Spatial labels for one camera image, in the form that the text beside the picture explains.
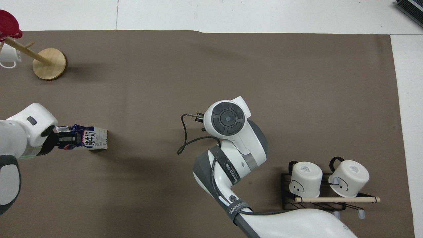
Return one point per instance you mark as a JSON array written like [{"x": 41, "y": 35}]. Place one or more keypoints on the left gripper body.
[{"x": 49, "y": 143}]

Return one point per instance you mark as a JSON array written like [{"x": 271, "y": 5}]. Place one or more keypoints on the blue and white milk carton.
[{"x": 96, "y": 139}]

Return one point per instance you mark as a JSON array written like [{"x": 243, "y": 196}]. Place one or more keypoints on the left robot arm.
[{"x": 13, "y": 138}]

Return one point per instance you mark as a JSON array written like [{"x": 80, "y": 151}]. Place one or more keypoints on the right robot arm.
[{"x": 238, "y": 152}]

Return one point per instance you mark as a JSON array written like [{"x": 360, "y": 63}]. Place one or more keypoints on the plain white cup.
[{"x": 8, "y": 54}]

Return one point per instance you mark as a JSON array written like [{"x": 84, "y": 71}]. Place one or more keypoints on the red cup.
[{"x": 8, "y": 23}]

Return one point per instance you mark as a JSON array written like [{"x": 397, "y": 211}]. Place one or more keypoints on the wooden mug tree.
[{"x": 49, "y": 64}]

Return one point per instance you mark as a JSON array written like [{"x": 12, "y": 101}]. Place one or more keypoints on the white mug with face print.
[
  {"x": 350, "y": 177},
  {"x": 305, "y": 177}
]

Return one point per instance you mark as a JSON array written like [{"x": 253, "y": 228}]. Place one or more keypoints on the wooden rod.
[{"x": 337, "y": 199}]

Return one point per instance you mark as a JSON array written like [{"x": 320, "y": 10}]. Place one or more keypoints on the black ribbed object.
[{"x": 413, "y": 11}]

